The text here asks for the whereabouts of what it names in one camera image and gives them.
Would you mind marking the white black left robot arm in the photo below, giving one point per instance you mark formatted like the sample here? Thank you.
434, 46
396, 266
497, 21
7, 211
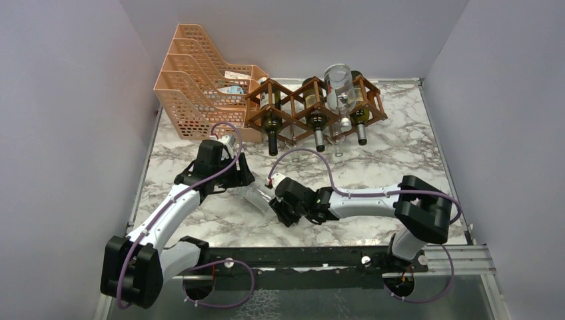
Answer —
136, 266

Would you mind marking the white box in organizer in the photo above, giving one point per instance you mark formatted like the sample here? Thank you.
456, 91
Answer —
235, 75

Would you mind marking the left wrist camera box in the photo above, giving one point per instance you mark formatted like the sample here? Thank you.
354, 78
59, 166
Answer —
228, 142

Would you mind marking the blue round item in organizer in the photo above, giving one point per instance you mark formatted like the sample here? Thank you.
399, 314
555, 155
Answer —
233, 89

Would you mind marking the clear round jug dark liquid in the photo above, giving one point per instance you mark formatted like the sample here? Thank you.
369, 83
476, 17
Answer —
340, 94

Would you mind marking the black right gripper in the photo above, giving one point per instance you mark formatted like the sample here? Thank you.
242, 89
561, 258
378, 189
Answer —
278, 204

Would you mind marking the black mounting rail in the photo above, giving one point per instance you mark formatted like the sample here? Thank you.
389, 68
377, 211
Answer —
299, 268

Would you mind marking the clear bottle silver cap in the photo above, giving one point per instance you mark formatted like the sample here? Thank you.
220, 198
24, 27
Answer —
258, 195

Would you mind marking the clear glass bottle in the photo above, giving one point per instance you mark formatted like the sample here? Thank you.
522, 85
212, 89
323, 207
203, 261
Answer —
291, 132
336, 138

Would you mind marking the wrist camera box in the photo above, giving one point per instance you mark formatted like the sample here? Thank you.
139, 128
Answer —
228, 142
275, 180

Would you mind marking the green wine bottle silver neck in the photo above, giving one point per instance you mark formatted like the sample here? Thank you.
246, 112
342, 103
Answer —
360, 117

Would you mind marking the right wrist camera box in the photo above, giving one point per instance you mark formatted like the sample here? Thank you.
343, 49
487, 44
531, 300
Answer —
275, 180

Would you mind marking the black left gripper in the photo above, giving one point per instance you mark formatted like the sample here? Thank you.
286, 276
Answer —
242, 177

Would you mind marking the brown wooden wine rack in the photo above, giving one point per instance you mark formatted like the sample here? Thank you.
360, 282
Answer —
296, 108

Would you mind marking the dark green wine bottle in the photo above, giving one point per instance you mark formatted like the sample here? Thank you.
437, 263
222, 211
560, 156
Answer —
316, 120

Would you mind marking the peach plastic file organizer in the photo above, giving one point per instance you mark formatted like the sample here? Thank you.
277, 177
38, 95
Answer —
187, 84

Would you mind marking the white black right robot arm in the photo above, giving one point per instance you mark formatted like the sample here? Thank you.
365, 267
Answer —
423, 210

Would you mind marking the green wine bottle white label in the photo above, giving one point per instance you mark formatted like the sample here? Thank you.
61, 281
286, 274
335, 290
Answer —
272, 124

